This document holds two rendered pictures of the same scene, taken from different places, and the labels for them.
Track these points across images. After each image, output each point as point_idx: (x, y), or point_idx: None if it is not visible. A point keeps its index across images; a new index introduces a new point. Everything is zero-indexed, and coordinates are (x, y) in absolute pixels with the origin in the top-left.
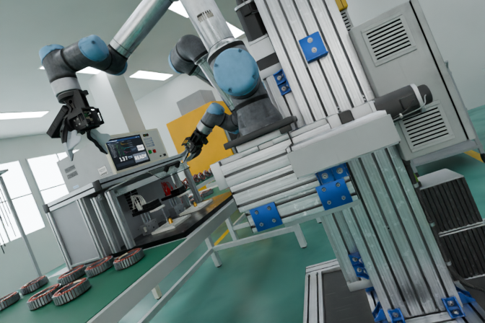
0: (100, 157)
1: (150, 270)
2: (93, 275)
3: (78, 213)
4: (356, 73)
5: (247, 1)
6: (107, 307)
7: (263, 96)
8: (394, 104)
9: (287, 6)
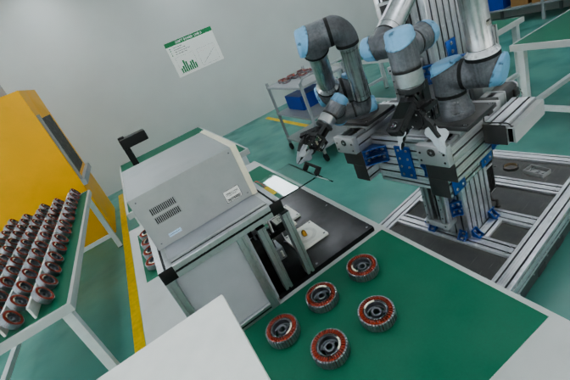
0: (230, 175)
1: (429, 252)
2: (335, 304)
3: (234, 259)
4: None
5: None
6: (480, 276)
7: None
8: (511, 92)
9: (440, 12)
